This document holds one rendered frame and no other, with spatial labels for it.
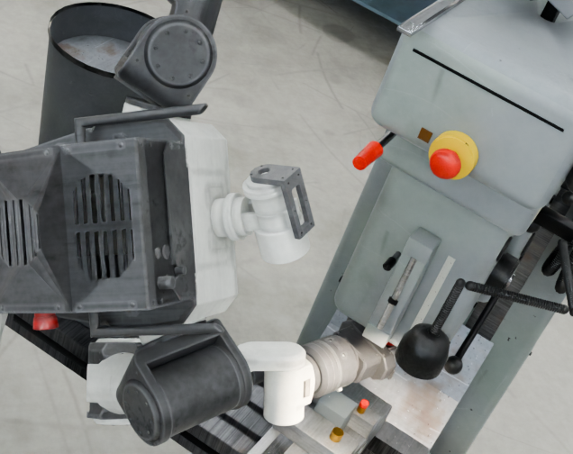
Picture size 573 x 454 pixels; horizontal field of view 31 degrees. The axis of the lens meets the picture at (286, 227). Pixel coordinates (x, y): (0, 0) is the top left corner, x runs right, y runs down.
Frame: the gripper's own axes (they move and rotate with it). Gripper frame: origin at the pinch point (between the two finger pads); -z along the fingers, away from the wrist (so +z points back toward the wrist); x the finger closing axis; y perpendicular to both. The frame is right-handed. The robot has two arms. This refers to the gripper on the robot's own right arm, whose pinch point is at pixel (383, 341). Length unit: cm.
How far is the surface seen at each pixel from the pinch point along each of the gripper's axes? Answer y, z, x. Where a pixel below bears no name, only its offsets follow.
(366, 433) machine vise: 23.2, -4.2, -3.5
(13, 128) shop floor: 124, -62, 221
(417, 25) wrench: -65, 27, 1
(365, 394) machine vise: 24.4, -12.1, 4.7
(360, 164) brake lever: -46, 29, -1
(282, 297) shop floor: 123, -109, 103
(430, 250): -30.3, 11.9, -6.3
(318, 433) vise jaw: 20.7, 6.9, -0.7
